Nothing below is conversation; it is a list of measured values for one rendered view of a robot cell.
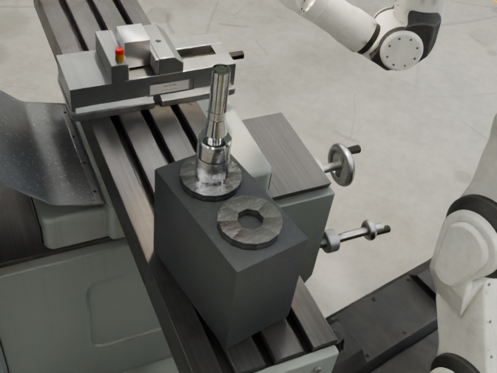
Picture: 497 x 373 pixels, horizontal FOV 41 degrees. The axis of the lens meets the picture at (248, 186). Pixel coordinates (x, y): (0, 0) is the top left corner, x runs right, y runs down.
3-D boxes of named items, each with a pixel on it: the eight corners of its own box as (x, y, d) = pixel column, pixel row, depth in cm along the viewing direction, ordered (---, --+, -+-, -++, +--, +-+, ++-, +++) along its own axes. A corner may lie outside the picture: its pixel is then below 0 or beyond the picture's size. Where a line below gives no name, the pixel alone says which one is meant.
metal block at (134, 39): (141, 48, 138) (140, 23, 134) (150, 64, 135) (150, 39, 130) (116, 52, 136) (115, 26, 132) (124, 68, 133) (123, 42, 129)
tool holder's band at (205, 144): (238, 141, 93) (238, 136, 92) (217, 158, 90) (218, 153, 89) (211, 126, 94) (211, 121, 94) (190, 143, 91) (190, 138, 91)
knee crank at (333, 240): (381, 223, 183) (387, 208, 179) (393, 239, 180) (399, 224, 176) (311, 243, 176) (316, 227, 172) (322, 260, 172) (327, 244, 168)
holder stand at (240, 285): (214, 223, 116) (223, 136, 102) (289, 316, 104) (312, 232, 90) (152, 250, 111) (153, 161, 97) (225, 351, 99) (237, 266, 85)
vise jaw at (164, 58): (163, 38, 143) (164, 22, 140) (183, 72, 135) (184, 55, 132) (137, 42, 141) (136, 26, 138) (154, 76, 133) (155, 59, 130)
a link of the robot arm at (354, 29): (307, 12, 128) (383, 64, 134) (310, 33, 120) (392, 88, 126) (342, -34, 123) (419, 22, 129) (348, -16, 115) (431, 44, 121)
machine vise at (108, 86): (211, 55, 153) (214, 12, 145) (237, 93, 143) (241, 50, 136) (56, 78, 140) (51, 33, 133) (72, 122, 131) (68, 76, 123)
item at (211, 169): (234, 172, 97) (238, 141, 93) (214, 190, 94) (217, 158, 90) (208, 158, 99) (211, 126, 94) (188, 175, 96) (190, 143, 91)
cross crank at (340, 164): (339, 163, 185) (349, 130, 177) (361, 192, 178) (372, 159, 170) (288, 175, 180) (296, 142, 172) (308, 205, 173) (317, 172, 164)
